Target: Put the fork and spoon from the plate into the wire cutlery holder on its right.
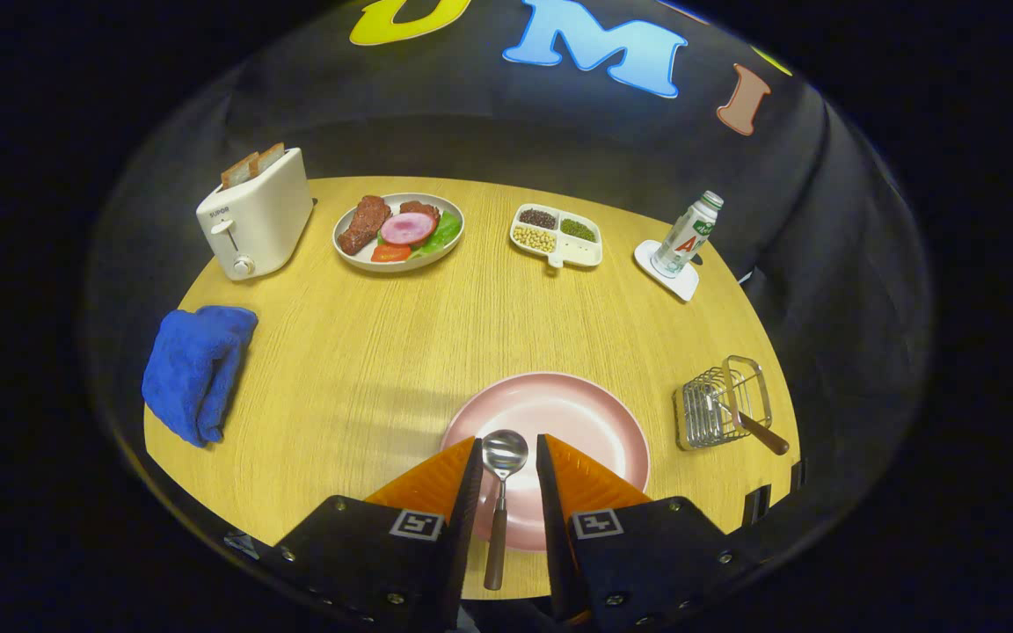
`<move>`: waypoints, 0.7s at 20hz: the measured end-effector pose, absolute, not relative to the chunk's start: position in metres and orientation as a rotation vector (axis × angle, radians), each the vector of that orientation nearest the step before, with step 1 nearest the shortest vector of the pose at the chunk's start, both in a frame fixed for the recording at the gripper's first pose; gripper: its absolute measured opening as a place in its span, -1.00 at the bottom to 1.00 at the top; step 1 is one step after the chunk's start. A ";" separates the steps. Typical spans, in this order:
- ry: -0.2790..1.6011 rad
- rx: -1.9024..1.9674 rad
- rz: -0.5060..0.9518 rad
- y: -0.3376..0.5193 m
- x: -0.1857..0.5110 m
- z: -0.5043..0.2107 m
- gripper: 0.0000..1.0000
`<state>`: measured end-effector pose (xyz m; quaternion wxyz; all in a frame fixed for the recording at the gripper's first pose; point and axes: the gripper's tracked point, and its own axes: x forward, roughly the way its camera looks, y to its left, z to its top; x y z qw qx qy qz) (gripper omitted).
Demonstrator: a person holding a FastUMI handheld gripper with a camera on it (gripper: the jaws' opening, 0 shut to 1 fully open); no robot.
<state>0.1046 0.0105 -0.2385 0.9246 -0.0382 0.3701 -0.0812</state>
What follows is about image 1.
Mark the pink ham slice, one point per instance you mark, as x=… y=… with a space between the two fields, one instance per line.
x=408 y=228

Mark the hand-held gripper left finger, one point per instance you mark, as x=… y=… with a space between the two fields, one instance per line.
x=467 y=527

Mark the heap of yellow beans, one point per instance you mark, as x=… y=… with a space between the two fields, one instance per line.
x=533 y=238

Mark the white drink bottle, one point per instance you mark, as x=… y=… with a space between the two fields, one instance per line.
x=687 y=237

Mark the pink plate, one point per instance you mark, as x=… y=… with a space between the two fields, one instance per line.
x=559 y=413

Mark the blue towel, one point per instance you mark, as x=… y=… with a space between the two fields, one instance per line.
x=194 y=369

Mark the heap of dark beans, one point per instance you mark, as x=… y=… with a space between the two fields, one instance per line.
x=537 y=217

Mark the brown toast slice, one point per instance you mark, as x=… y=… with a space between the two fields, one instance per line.
x=271 y=156
x=238 y=169

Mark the red tomato slice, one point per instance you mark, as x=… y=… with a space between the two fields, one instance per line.
x=390 y=253

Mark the small brown meat piece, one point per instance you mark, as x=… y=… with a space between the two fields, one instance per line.
x=419 y=209

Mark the white divided dish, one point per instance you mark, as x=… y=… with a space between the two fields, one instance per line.
x=579 y=253

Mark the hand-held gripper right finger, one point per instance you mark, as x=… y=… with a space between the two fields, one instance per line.
x=550 y=527

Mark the green lettuce leaf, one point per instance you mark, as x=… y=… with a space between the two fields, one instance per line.
x=447 y=230

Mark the white toaster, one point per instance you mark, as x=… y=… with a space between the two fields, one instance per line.
x=260 y=220

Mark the heap of green beans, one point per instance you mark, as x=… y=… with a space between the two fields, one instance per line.
x=578 y=229

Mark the white round food plate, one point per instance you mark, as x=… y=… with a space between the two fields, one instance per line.
x=401 y=266

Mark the white square coaster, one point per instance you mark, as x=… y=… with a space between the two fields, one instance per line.
x=678 y=286

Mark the black table clamp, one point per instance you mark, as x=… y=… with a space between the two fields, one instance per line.
x=755 y=504
x=797 y=475

